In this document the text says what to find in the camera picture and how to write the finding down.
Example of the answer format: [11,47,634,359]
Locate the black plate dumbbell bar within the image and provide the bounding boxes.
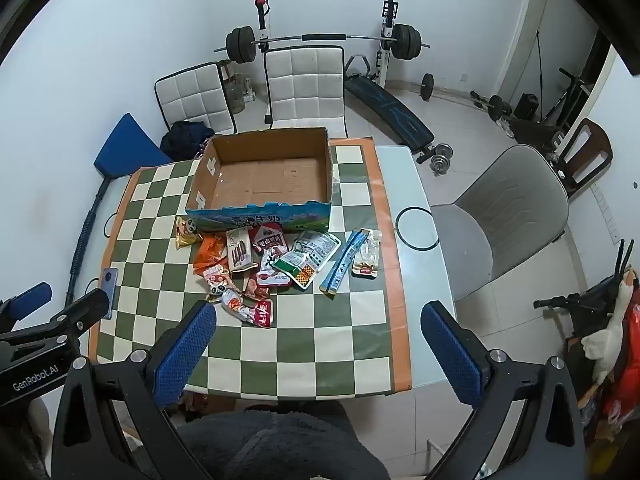
[420,73,481,103]

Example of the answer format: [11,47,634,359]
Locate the black cable loop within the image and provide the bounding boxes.
[395,206,441,250]

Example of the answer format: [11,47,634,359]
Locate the white quilted chair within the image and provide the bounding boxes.
[154,61,237,136]
[263,46,349,138]

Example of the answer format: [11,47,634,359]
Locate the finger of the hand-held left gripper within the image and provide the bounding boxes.
[47,287,111,347]
[0,282,54,329]

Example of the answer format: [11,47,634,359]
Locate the blue cushion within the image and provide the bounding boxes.
[93,112,173,180]

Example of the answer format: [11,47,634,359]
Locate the person's dark fleece clothing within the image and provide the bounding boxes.
[172,402,391,480]

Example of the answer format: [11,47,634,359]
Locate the black box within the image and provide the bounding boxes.
[515,92,540,121]

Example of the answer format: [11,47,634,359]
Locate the black router antennas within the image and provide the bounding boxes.
[612,240,636,286]

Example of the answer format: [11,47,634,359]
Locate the grey shell chair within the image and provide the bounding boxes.
[431,145,571,301]

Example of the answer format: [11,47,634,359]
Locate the white plush goose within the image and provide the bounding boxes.
[581,270,640,386]

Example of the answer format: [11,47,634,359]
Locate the red biscuit snack packet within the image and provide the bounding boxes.
[202,264,233,286]

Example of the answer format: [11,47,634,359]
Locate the small red white snack packet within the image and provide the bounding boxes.
[221,289,256,321]

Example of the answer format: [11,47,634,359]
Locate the black dumbbell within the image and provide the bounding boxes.
[470,91,516,136]

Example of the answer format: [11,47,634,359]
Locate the blue stick snack packet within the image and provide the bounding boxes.
[320,229,368,295]

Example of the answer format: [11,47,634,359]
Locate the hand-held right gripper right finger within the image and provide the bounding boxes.
[421,300,587,480]

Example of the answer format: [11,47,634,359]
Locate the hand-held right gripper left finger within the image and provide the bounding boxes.
[52,300,218,480]

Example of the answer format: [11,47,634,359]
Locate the black exercise machine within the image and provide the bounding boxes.
[512,67,596,148]

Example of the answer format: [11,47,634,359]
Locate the white wafer snack packet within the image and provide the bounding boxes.
[226,227,255,272]

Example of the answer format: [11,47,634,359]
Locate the green checkered tablecloth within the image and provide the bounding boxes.
[89,136,412,402]

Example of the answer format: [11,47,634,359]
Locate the cardboard box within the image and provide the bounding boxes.
[186,127,335,233]

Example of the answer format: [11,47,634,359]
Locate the black barbell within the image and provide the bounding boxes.
[214,24,432,65]

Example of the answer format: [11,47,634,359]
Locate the orange snack packet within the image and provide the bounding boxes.
[193,232,231,276]

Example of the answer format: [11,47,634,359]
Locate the chrome dumbbell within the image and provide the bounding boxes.
[430,143,455,176]

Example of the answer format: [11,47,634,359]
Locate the dark bag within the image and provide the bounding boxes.
[160,120,215,161]

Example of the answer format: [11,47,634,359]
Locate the black sit-up bench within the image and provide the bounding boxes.
[342,55,435,153]

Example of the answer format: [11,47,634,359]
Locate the clear red-label snack packet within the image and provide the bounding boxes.
[351,229,383,277]

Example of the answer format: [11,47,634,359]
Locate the yellow panda snack packet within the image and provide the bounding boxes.
[175,216,203,250]

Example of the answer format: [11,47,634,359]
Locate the clear water jug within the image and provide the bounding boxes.
[222,60,256,111]

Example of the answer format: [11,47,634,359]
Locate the brown wooden chair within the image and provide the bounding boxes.
[547,118,613,198]

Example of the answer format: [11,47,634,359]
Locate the green white snack pouch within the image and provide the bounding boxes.
[274,231,342,291]

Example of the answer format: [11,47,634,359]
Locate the black ribbed bar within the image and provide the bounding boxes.
[65,176,113,306]

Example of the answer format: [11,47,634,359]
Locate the black scooter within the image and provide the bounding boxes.
[534,275,626,341]

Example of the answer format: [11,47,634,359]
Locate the red bag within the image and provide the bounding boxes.
[602,285,640,431]

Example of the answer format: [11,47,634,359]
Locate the red house-print snack packet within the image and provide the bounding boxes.
[248,225,288,256]

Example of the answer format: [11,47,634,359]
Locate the blue smartphone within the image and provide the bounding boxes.
[101,268,120,320]

